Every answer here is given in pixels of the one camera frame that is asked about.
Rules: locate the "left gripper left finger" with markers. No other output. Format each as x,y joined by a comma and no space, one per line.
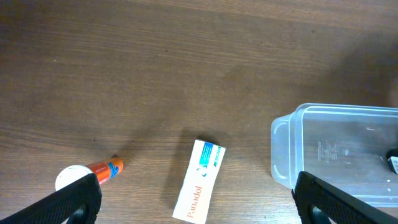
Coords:
78,202

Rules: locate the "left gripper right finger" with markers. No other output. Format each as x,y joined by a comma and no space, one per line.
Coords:
320,202

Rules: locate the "orange tube white cap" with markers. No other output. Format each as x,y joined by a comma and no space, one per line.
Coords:
104,171

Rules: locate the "dark bottle white cap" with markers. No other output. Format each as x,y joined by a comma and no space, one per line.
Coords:
392,160

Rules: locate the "white Panadol box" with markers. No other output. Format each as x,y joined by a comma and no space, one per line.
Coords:
194,198

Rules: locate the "clear plastic container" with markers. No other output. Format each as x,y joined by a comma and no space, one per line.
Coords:
344,145

